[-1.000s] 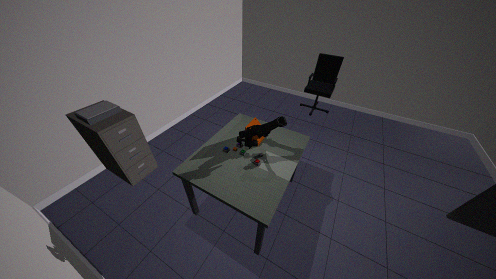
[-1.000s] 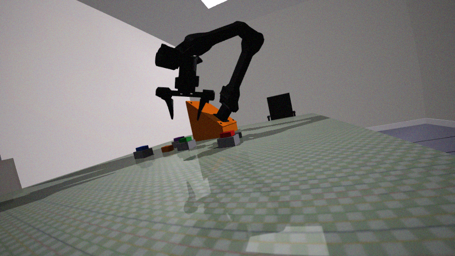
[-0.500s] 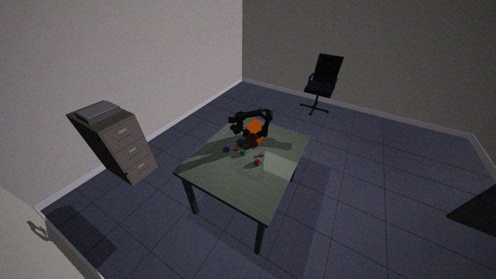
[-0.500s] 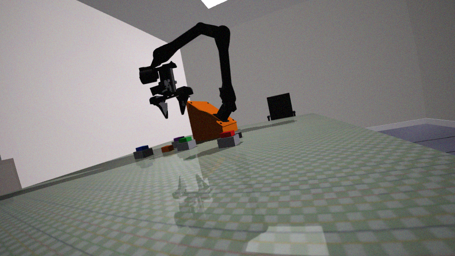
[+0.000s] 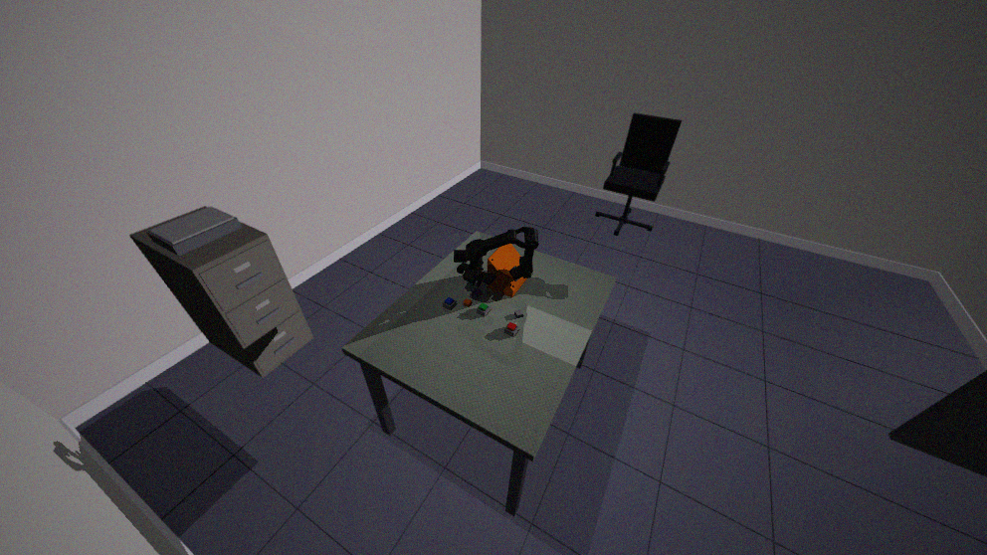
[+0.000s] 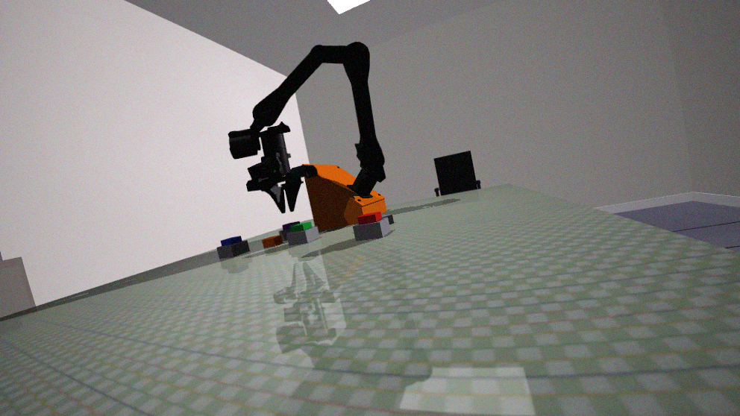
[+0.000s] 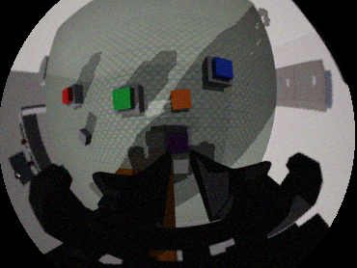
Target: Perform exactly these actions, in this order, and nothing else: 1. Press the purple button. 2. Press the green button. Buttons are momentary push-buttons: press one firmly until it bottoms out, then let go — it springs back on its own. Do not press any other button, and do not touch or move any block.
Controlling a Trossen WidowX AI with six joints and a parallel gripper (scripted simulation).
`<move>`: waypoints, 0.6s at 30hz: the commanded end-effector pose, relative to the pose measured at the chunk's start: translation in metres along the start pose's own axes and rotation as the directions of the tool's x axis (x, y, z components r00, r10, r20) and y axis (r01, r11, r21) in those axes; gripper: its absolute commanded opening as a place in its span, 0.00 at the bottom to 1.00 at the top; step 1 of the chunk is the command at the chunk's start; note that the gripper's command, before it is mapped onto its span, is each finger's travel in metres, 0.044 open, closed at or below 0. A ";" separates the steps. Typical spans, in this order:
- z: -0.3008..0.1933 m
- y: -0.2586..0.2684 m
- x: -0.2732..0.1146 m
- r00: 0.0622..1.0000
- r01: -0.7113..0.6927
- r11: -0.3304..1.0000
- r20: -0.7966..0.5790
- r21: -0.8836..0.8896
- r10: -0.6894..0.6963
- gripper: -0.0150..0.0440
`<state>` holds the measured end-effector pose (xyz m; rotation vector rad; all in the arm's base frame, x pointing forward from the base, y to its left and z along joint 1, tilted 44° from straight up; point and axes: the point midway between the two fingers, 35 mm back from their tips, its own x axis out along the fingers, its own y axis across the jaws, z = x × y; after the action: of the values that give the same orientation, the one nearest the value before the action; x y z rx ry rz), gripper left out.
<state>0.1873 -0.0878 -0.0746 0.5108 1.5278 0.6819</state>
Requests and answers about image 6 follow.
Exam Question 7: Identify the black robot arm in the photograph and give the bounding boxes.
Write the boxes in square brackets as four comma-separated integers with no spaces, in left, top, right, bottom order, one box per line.
[228,42,386,198]

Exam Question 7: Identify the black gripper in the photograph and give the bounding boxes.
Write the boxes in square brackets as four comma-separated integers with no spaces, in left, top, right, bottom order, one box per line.
[246,148,319,214]

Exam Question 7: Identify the blue button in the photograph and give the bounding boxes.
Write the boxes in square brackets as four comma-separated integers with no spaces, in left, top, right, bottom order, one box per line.
[217,236,250,259]

